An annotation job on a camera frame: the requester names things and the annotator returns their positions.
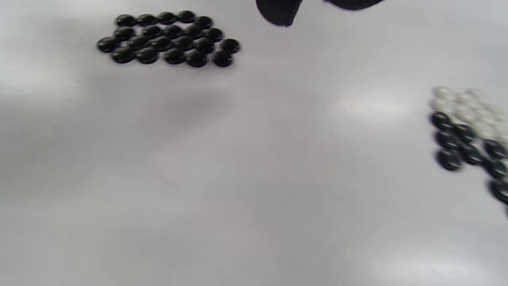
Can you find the person's left hand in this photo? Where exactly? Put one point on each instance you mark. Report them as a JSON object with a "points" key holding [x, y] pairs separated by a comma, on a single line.
{"points": [[278, 10]]}

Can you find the sorted black go stones group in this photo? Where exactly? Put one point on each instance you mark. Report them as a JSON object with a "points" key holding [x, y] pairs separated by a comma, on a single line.
{"points": [[170, 39]]}

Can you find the mixed black white go stones pile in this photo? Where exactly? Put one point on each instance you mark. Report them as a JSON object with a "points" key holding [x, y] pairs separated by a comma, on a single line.
{"points": [[464, 135]]}

